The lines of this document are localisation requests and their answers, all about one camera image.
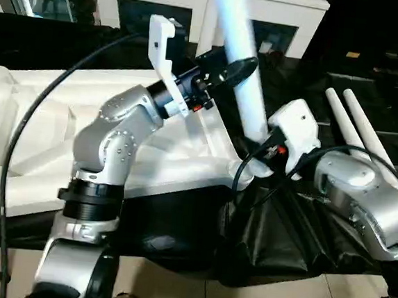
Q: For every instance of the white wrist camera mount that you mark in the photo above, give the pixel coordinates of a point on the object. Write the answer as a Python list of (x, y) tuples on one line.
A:
[(164, 48), (297, 130)]

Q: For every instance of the small yellow tag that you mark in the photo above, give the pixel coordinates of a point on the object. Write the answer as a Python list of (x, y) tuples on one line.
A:
[(352, 56)]

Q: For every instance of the white plastic table top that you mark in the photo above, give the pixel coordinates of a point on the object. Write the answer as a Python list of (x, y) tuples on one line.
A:
[(40, 128)]

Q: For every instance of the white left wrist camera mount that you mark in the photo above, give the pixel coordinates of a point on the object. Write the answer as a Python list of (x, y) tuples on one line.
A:
[(164, 48)]

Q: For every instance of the black work mat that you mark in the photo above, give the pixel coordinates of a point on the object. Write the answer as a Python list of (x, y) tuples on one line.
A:
[(282, 233)]

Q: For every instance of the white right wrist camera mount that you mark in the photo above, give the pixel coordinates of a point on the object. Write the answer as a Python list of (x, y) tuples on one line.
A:
[(297, 130)]

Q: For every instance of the white plastic table leg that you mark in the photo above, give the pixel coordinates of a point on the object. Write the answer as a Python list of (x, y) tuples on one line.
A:
[(368, 129), (244, 76), (344, 123)]

